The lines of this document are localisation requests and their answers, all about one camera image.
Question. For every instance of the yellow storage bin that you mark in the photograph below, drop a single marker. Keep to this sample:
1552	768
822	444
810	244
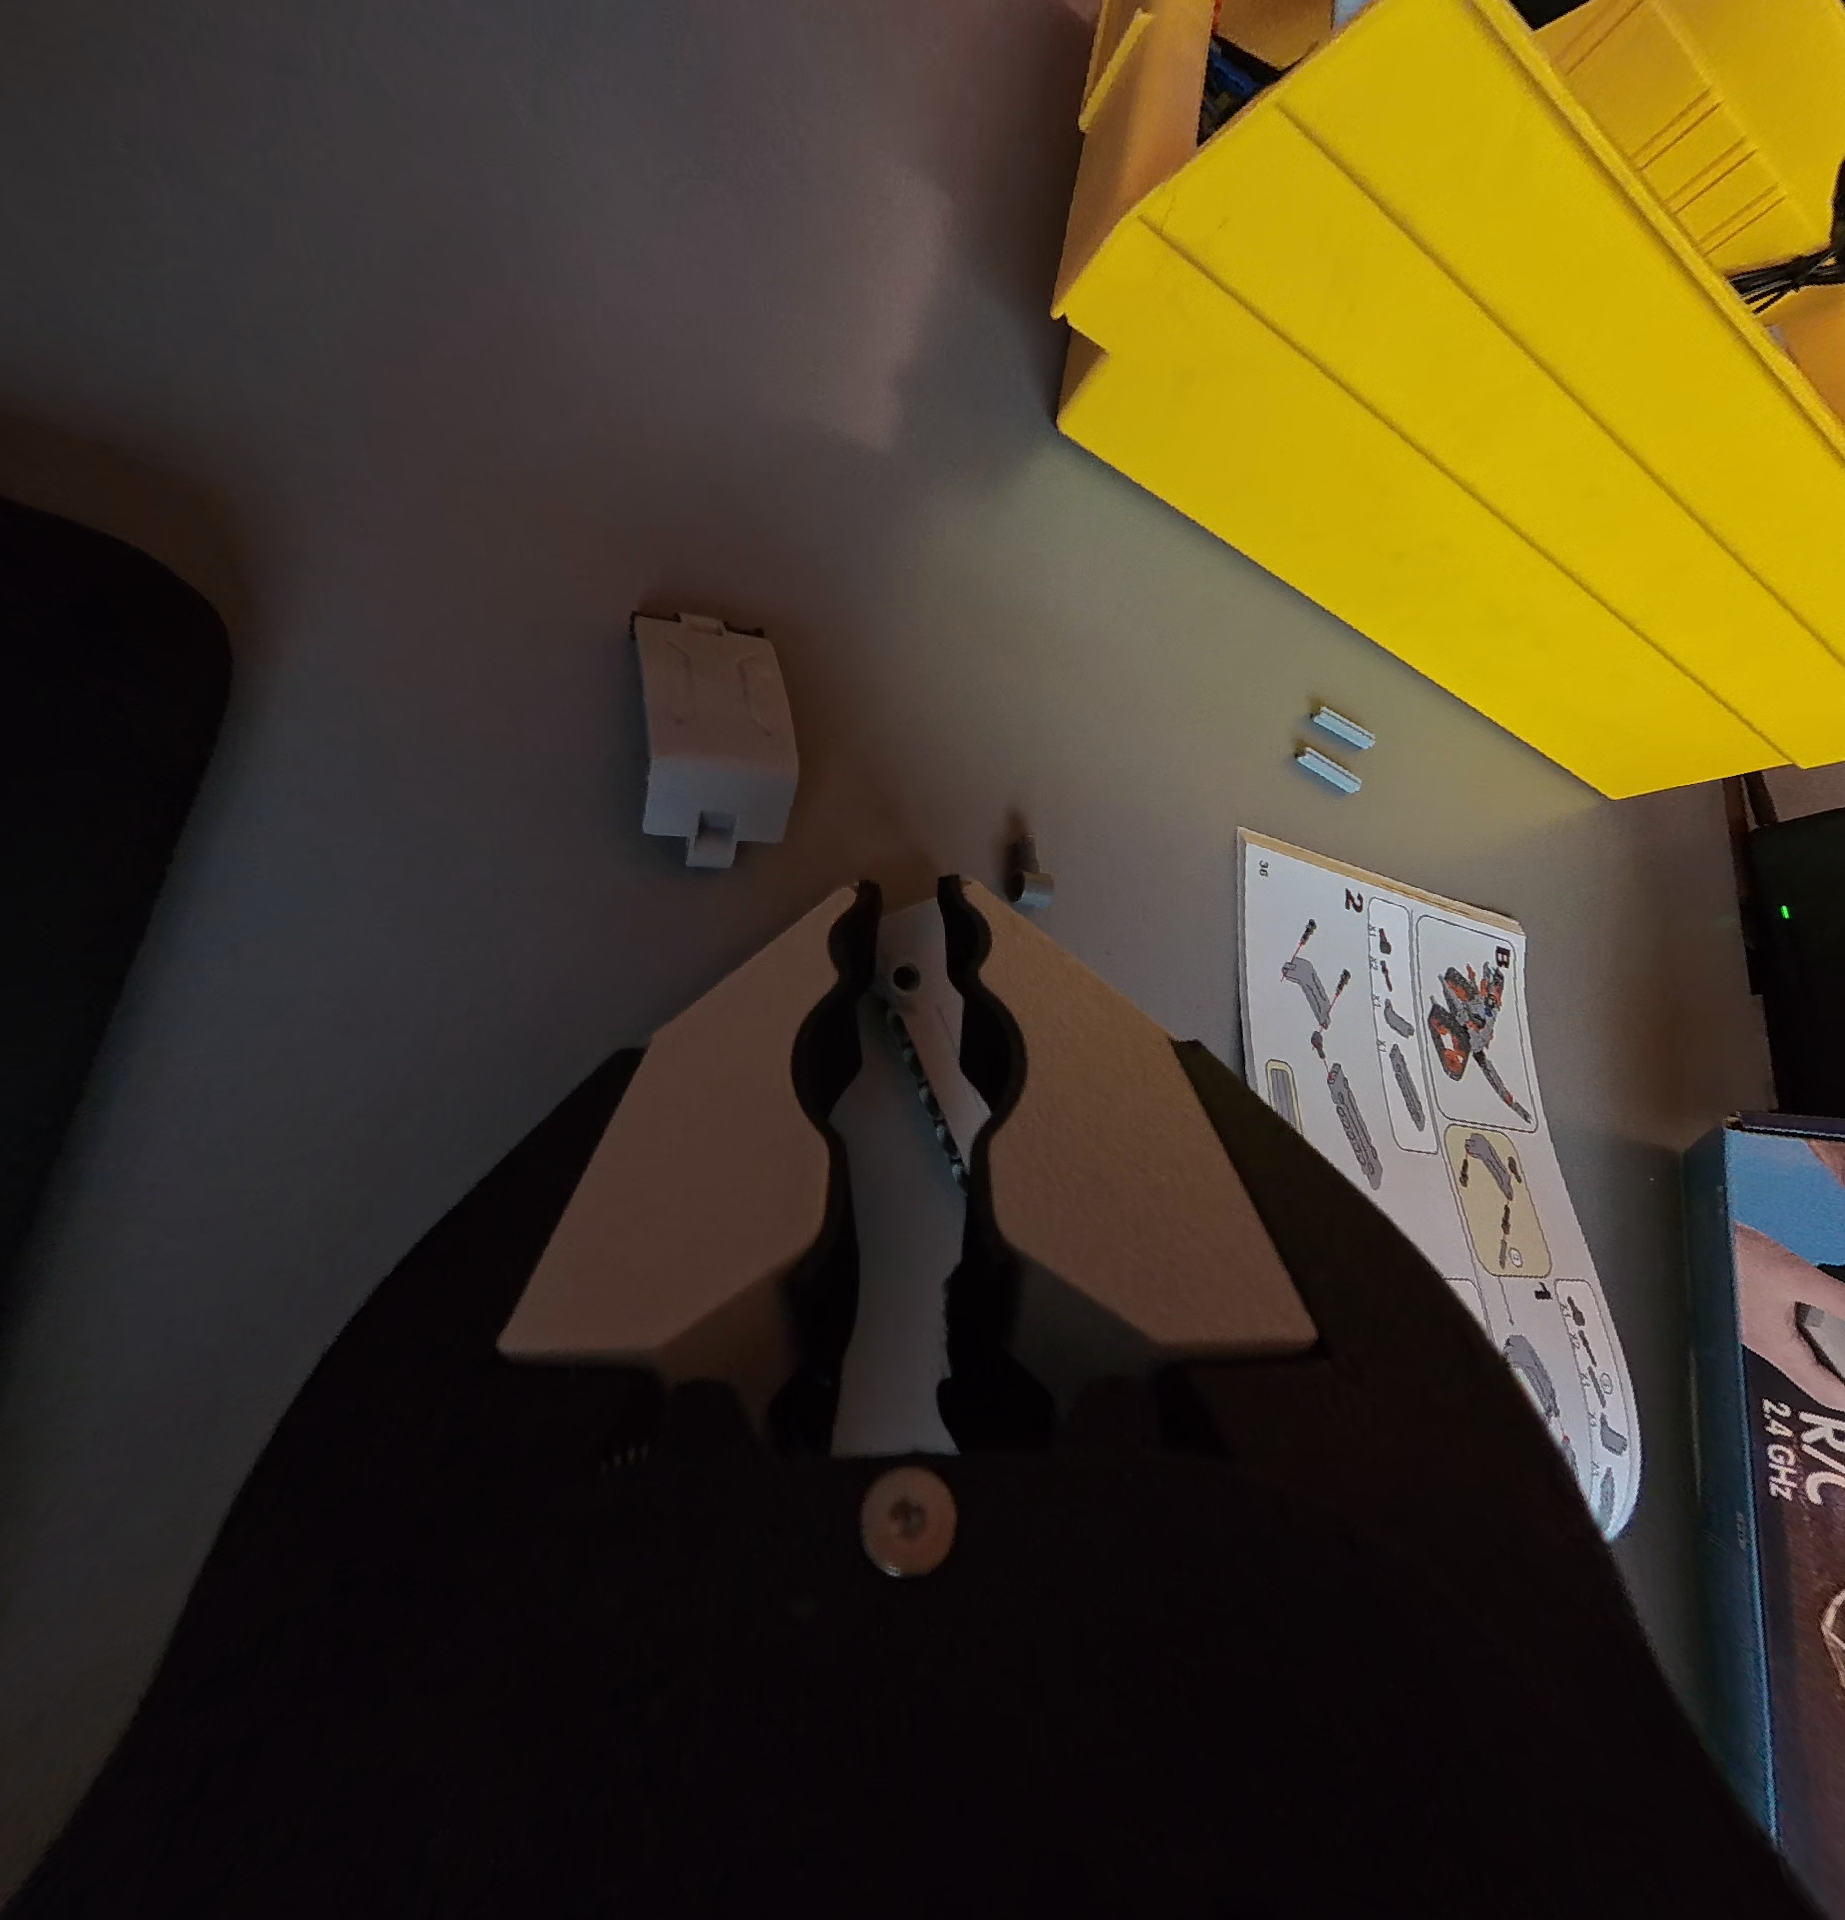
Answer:
1463	451

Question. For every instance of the black perforated chair armrest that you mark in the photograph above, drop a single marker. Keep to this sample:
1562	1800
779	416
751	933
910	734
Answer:
69	902

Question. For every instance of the black device with green light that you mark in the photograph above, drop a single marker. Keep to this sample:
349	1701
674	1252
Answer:
1822	959

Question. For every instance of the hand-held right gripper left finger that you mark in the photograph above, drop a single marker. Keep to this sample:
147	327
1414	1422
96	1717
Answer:
682	1198

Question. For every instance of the grey desk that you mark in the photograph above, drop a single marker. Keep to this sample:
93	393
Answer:
411	377

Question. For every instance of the blue robot kit box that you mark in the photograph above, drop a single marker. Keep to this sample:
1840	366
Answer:
1792	1502

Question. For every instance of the building pieces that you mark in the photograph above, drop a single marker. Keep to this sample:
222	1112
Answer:
1229	75

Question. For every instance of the grey assembled beam piece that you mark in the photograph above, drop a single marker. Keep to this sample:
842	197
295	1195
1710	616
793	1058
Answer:
907	974

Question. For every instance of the open instruction booklet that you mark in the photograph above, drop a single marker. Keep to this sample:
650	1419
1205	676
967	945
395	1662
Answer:
1401	1053

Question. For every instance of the short grey axle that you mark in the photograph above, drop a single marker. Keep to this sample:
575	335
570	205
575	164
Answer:
1329	766
1343	726

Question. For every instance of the grey curved building piece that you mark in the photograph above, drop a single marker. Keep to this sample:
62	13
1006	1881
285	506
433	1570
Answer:
718	736

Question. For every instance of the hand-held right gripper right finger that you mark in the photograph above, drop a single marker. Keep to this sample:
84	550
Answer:
1147	1198

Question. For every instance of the small grey connector piece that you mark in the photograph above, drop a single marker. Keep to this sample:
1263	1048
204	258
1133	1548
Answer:
1032	886

